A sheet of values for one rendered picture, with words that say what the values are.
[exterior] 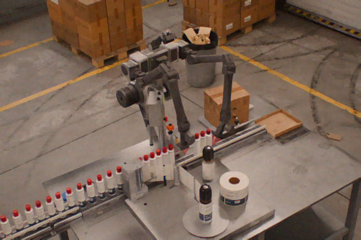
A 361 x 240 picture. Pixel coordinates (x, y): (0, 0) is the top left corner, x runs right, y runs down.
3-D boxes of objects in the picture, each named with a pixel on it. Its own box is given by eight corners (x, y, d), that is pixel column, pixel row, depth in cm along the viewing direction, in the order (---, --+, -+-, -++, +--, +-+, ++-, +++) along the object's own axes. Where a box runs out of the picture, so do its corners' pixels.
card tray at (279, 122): (274, 138, 436) (274, 134, 434) (254, 123, 454) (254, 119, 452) (302, 125, 449) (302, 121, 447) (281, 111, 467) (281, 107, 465)
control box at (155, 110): (149, 127, 377) (147, 103, 366) (151, 113, 391) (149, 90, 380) (163, 126, 377) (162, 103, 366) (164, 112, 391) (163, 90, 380)
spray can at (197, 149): (196, 158, 411) (196, 137, 399) (192, 155, 414) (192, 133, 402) (202, 155, 413) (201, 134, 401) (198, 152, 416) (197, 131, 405)
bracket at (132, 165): (128, 173, 359) (127, 172, 359) (120, 165, 367) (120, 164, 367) (145, 165, 365) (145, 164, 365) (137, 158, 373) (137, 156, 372)
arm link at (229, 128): (228, 112, 413) (220, 114, 407) (238, 119, 406) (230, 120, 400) (225, 125, 418) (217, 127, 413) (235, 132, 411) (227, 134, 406)
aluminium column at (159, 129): (163, 164, 414) (157, 90, 376) (159, 160, 418) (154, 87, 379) (167, 161, 416) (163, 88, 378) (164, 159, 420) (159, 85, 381)
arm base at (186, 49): (188, 56, 439) (188, 43, 432) (195, 59, 434) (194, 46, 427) (180, 59, 435) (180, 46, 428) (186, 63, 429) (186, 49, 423)
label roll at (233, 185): (218, 204, 368) (218, 189, 360) (221, 185, 384) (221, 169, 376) (247, 207, 365) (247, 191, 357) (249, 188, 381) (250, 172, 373)
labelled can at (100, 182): (100, 201, 375) (97, 179, 364) (97, 197, 379) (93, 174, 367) (107, 198, 378) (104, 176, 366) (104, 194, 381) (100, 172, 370)
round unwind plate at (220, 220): (199, 245, 339) (199, 244, 338) (174, 216, 361) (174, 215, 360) (238, 225, 352) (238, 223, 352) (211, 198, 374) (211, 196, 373)
